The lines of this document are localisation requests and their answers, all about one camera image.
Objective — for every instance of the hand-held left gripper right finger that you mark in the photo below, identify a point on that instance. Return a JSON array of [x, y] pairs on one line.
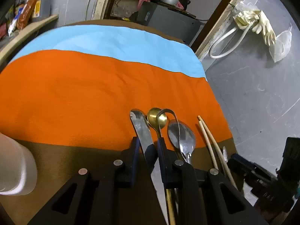
[[160, 161]]

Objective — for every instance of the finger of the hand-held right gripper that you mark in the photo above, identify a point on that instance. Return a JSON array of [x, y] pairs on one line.
[[243, 163]]

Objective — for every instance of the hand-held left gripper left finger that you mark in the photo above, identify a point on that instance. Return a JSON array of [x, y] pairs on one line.
[[135, 161]]

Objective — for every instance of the steel table knife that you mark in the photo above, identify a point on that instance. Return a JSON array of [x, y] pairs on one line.
[[143, 131]]

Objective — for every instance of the white utensil holder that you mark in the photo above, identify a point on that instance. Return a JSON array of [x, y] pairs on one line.
[[16, 166]]

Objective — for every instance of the wooden chopstick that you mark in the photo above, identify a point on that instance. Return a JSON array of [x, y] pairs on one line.
[[207, 143], [219, 154]]

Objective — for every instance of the large steel spoon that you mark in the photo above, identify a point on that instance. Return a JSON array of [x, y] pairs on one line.
[[185, 136]]

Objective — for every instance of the gold spoon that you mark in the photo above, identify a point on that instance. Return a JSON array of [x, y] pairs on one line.
[[154, 118]]

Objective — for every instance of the orange blue brown striped cloth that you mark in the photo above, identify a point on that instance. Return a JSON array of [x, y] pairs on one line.
[[93, 82]]

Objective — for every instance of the clear plastic bag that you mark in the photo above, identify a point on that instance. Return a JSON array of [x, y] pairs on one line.
[[281, 44]]

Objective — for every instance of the cream rubber gloves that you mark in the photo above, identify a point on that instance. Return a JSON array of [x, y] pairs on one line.
[[255, 21]]

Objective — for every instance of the grey metal cabinet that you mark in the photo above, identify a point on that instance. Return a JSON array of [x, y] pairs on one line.
[[164, 16]]

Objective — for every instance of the cooking oil jug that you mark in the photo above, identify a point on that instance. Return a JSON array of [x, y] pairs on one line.
[[43, 4]]

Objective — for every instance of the blue white packet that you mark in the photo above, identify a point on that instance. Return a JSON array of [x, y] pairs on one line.
[[16, 20]]

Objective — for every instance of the orange snack packet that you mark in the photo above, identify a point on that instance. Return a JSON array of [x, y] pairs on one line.
[[28, 9]]

